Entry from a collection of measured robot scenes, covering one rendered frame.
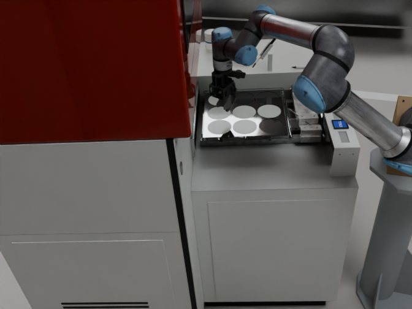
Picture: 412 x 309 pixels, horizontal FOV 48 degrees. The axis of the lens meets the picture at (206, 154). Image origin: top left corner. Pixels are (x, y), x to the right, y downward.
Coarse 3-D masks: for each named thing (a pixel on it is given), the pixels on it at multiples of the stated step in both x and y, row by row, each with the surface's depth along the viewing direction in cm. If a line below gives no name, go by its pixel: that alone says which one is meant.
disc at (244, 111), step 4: (236, 108) 201; (240, 108) 201; (244, 108) 201; (248, 108) 200; (252, 108) 200; (232, 112) 199; (236, 112) 199; (240, 112) 198; (244, 112) 198; (248, 112) 198; (252, 112) 198; (236, 116) 196; (240, 116) 196; (244, 116) 196; (248, 116) 195
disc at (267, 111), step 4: (260, 108) 200; (264, 108) 200; (268, 108) 199; (272, 108) 199; (276, 108) 199; (260, 112) 197; (264, 112) 197; (268, 112) 197; (272, 112) 197; (276, 112) 197; (280, 112) 196; (264, 116) 195; (268, 116) 194; (272, 116) 194
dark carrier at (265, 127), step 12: (240, 96) 208; (252, 96) 208; (264, 96) 207; (276, 96) 206; (204, 120) 195; (228, 120) 194; (252, 120) 193; (264, 120) 193; (276, 120) 192; (204, 132) 189; (228, 132) 188; (252, 132) 187; (264, 132) 186; (276, 132) 185
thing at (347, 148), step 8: (328, 120) 179; (352, 128) 174; (336, 136) 171; (344, 136) 172; (352, 136) 171; (336, 144) 168; (344, 144) 167; (352, 144) 167; (336, 152) 167; (344, 152) 167; (352, 152) 167; (336, 160) 170; (344, 160) 170; (352, 160) 170; (336, 168) 172; (344, 168) 172; (352, 168) 172; (336, 176) 175
